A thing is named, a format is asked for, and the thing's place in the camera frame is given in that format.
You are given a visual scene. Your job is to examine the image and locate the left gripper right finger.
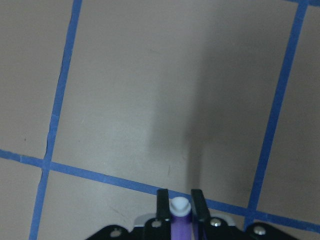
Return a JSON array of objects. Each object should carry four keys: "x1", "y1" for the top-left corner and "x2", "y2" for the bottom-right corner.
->
[{"x1": 191, "y1": 189, "x2": 211, "y2": 223}]

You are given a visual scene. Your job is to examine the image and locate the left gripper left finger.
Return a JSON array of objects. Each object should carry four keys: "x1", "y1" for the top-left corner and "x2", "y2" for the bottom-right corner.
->
[{"x1": 156, "y1": 189, "x2": 171, "y2": 221}]

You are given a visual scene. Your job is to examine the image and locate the purple pen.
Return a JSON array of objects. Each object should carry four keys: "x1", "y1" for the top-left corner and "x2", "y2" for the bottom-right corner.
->
[{"x1": 169, "y1": 196, "x2": 192, "y2": 240}]

